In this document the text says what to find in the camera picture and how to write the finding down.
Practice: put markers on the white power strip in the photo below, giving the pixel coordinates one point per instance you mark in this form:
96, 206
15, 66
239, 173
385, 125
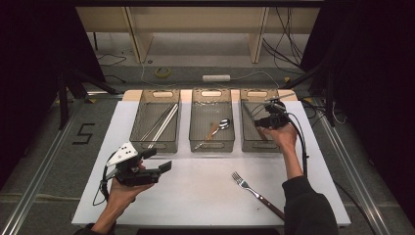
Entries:
216, 78

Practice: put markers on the short metal rail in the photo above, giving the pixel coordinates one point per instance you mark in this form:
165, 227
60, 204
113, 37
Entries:
104, 94

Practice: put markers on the metal floor rail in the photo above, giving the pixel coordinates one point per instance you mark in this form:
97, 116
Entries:
345, 164
44, 166

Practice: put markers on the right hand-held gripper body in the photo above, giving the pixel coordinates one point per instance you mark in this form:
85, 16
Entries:
274, 112

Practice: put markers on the light wooden shelf unit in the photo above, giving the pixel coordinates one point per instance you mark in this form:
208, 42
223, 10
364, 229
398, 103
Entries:
195, 19

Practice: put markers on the black stand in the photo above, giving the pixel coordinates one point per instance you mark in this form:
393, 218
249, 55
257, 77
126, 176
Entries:
63, 98
330, 98

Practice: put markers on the person's left hand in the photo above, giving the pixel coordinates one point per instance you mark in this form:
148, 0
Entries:
124, 199

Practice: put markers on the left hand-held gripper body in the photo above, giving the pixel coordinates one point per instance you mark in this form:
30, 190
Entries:
124, 154

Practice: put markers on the metal spoon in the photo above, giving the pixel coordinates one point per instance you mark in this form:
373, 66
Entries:
224, 123

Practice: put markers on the translucent grey storage bin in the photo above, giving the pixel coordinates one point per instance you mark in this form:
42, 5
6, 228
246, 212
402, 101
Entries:
249, 137
208, 111
143, 114

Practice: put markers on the person's right hand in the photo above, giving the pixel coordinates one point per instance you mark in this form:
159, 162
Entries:
282, 137

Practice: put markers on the black curtain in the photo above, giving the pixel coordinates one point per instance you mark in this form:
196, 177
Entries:
32, 65
375, 81

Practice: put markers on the yellow tape roll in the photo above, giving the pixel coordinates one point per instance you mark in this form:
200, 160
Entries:
156, 72

